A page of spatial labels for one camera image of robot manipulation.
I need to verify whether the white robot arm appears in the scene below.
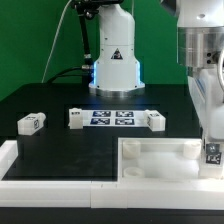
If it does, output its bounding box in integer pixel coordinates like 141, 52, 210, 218
89, 0, 224, 144

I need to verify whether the white square tabletop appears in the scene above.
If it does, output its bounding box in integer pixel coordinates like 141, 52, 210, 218
118, 138, 205, 182

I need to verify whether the white cable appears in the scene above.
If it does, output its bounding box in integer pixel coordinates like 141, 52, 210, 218
41, 0, 75, 84

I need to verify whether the fiducial tag sheet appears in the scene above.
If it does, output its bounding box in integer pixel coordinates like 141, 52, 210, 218
83, 110, 146, 127

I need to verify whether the white U-shaped fence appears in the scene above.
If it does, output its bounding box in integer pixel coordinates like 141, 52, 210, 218
0, 140, 224, 210

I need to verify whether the black cable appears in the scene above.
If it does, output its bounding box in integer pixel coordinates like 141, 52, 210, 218
46, 0, 124, 84

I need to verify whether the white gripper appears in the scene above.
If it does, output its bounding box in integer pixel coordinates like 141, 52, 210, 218
188, 66, 224, 144

